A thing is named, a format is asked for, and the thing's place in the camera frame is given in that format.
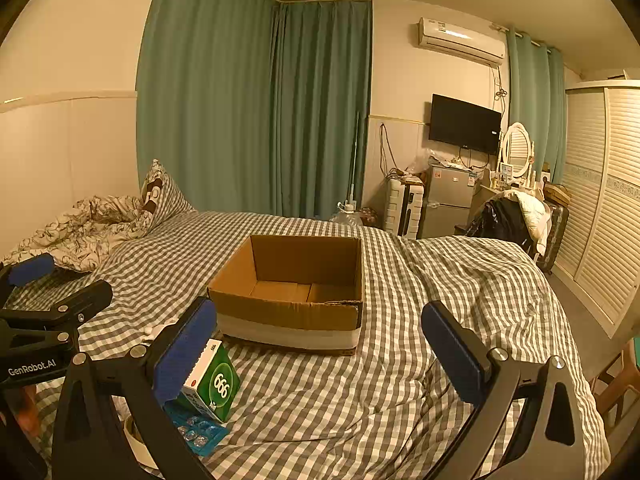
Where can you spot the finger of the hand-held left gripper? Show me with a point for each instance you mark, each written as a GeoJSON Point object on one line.
{"type": "Point", "coordinates": [30, 269]}
{"type": "Point", "coordinates": [85, 300]}

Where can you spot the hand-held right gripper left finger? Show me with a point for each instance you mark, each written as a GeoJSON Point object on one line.
{"type": "Point", "coordinates": [186, 355]}

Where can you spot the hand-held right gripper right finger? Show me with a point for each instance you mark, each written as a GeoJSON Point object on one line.
{"type": "Point", "coordinates": [450, 355]}

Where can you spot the green medicine box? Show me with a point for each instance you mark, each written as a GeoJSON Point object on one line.
{"type": "Point", "coordinates": [220, 385]}

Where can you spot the blue blister pack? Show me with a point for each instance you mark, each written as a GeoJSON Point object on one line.
{"type": "Point", "coordinates": [200, 432]}

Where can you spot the brown cardboard box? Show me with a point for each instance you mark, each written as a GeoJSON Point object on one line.
{"type": "Point", "coordinates": [285, 316]}

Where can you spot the floral patterned quilt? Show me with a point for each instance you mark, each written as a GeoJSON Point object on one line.
{"type": "Point", "coordinates": [85, 230]}

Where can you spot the white round roll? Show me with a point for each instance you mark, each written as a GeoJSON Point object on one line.
{"type": "Point", "coordinates": [134, 440]}

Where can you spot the grey checked pillow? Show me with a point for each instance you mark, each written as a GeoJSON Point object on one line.
{"type": "Point", "coordinates": [167, 195]}

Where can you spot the black jacket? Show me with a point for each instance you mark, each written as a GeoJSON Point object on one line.
{"type": "Point", "coordinates": [495, 225]}

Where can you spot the white ribbed suitcase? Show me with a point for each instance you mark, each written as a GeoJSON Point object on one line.
{"type": "Point", "coordinates": [402, 210]}

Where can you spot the silver small fridge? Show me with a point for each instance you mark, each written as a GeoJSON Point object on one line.
{"type": "Point", "coordinates": [447, 200]}

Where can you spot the dark suitcase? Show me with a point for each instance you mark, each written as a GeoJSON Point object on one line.
{"type": "Point", "coordinates": [555, 235]}

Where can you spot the wooden chair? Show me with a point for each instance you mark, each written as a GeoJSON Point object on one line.
{"type": "Point", "coordinates": [615, 385]}

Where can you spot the white jacket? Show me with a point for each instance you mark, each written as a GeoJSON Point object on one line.
{"type": "Point", "coordinates": [535, 210]}

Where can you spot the clear water jug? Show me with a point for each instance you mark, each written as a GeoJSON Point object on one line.
{"type": "Point", "coordinates": [345, 216]}

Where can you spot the clear plastic bag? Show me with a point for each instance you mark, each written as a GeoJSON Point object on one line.
{"type": "Point", "coordinates": [419, 162]}

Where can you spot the white louvred wardrobe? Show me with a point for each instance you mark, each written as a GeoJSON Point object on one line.
{"type": "Point", "coordinates": [600, 200]}

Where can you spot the oval white vanity mirror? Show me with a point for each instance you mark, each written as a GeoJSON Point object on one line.
{"type": "Point", "coordinates": [517, 150]}

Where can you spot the white mop pole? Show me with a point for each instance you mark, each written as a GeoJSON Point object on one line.
{"type": "Point", "coordinates": [355, 160]}

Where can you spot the wide green curtain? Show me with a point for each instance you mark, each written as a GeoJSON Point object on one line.
{"type": "Point", "coordinates": [205, 85]}

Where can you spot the narrow green curtain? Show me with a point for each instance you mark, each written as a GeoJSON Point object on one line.
{"type": "Point", "coordinates": [535, 110]}

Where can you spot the white air conditioner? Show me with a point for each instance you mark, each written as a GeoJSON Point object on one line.
{"type": "Point", "coordinates": [457, 40]}

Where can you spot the black wall television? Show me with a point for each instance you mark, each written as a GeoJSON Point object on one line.
{"type": "Point", "coordinates": [465, 122]}

